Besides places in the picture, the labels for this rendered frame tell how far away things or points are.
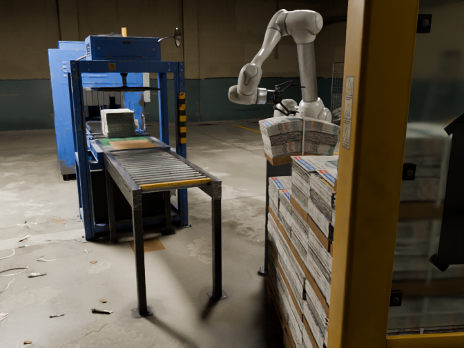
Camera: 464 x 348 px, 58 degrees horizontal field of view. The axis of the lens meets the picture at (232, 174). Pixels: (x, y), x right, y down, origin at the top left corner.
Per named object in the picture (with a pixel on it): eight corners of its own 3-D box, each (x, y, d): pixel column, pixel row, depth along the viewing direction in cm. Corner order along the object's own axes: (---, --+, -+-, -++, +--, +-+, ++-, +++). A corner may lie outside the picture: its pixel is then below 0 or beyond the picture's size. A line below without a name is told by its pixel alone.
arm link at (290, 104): (279, 128, 301) (280, 98, 296) (303, 130, 291) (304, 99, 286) (268, 131, 288) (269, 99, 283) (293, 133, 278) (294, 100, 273)
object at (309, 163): (364, 156, 201) (364, 154, 201) (393, 169, 173) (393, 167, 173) (290, 158, 197) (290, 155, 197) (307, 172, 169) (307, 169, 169)
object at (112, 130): (135, 136, 439) (134, 111, 433) (106, 138, 427) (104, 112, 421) (129, 132, 473) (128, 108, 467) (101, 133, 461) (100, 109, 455)
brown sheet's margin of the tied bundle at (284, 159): (289, 151, 260) (288, 144, 259) (300, 160, 232) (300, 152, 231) (264, 156, 259) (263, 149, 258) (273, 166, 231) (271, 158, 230)
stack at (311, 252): (322, 294, 281) (329, 174, 261) (410, 443, 168) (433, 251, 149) (265, 297, 277) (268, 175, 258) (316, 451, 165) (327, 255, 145)
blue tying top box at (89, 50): (161, 61, 373) (160, 37, 368) (91, 60, 350) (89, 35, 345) (150, 62, 413) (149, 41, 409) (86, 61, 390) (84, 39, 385)
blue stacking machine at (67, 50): (155, 173, 620) (148, 25, 571) (61, 182, 569) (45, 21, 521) (134, 155, 754) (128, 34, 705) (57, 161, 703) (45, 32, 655)
